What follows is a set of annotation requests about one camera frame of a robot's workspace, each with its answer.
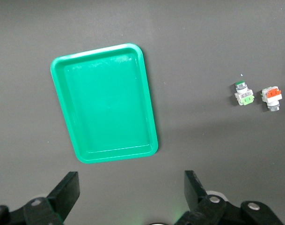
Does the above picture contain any green plastic tray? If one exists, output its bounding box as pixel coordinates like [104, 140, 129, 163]
[50, 43, 159, 164]

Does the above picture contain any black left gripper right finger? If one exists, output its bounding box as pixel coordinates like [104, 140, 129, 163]
[179, 170, 227, 225]

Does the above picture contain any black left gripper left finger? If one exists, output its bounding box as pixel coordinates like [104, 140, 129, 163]
[24, 171, 80, 225]

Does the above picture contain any white orange switch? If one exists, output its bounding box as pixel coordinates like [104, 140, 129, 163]
[260, 85, 283, 112]

